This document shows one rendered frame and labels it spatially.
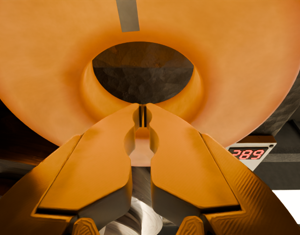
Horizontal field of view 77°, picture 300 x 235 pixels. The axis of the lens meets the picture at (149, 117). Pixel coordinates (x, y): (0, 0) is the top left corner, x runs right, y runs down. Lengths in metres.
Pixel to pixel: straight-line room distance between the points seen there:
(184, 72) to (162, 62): 0.08
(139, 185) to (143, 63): 0.16
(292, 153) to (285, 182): 3.01
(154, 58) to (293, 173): 9.51
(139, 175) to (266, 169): 8.89
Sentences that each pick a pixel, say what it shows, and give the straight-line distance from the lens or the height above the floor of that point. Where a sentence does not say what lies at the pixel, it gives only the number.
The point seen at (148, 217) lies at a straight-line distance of 0.32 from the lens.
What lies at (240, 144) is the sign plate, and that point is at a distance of 0.42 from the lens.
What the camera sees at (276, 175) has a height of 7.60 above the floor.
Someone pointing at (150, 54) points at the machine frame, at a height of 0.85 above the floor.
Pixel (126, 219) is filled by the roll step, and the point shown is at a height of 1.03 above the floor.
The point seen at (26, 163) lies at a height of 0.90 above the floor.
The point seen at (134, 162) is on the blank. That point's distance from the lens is 0.16.
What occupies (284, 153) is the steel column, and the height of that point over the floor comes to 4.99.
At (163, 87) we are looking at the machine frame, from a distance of 0.30.
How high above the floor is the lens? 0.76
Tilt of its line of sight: 47 degrees up
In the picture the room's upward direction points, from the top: 179 degrees counter-clockwise
